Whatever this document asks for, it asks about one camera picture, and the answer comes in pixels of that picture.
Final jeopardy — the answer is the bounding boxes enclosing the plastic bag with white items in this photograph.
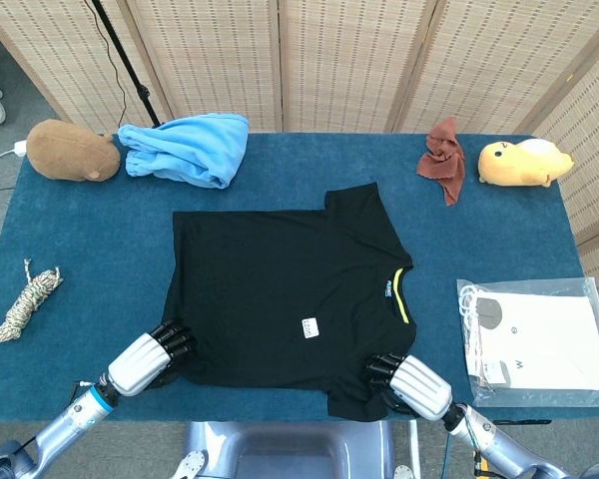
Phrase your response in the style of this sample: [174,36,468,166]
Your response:
[456,276,599,409]

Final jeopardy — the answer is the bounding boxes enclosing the brown capybara plush toy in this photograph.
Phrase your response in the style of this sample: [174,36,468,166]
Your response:
[26,119,122,183]

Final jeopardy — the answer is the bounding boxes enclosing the black T-shirt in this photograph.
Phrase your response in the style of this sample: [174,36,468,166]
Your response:
[153,183,421,424]

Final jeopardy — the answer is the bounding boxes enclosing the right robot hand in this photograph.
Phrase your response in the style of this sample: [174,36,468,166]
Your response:
[362,351,454,425]

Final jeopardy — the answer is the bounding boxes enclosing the white power adapter with cable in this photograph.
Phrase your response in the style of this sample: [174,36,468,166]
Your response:
[0,141,30,171]

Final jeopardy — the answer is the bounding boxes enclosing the thin black rod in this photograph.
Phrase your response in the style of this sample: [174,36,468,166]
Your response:
[492,417,553,427]

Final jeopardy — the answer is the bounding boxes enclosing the black tripod pole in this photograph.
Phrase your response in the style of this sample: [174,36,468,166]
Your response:
[90,0,162,127]

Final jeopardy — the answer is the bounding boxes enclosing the blue-grey robot torso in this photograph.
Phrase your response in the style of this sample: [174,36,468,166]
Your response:
[172,420,420,479]

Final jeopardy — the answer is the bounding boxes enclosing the rust brown cloth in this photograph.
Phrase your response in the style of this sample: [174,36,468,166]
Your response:
[417,117,467,208]

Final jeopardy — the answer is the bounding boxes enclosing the braided rope bundle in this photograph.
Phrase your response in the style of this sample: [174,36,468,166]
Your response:
[0,257,65,344]

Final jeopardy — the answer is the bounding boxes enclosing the thin black cable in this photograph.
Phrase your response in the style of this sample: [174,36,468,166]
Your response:
[82,0,129,137]

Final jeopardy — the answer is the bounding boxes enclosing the light blue towel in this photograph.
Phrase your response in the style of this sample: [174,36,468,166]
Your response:
[117,113,251,190]

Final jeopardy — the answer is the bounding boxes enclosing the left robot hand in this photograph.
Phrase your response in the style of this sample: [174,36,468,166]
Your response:
[107,318,199,398]

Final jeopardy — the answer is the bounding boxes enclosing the yellow plush toy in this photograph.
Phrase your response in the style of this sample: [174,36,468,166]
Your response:
[477,138,575,189]

